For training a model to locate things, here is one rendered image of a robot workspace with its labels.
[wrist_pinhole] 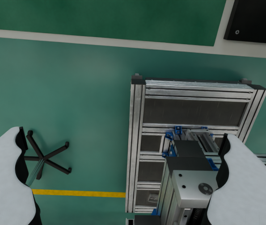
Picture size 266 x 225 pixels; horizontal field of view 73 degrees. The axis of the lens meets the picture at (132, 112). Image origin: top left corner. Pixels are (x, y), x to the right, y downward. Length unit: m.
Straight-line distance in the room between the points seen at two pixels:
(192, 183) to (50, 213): 2.14
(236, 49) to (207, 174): 0.35
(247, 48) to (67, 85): 1.14
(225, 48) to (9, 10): 0.56
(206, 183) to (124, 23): 0.45
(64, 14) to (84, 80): 0.87
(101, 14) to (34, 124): 1.31
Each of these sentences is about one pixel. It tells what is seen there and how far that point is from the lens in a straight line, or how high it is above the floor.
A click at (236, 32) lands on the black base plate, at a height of 0.77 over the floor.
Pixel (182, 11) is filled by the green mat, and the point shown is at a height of 0.75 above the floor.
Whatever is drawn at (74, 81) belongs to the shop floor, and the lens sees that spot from 1.39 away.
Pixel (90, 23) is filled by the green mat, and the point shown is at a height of 0.75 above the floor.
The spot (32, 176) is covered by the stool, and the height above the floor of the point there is 0.26.
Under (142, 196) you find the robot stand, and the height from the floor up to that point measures 0.21.
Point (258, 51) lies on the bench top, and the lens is 0.63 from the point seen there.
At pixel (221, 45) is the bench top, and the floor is 0.75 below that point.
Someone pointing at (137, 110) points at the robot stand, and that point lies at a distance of 1.17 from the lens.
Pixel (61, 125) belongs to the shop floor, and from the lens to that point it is 1.60.
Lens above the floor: 1.26
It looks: 61 degrees down
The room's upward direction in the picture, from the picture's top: 178 degrees clockwise
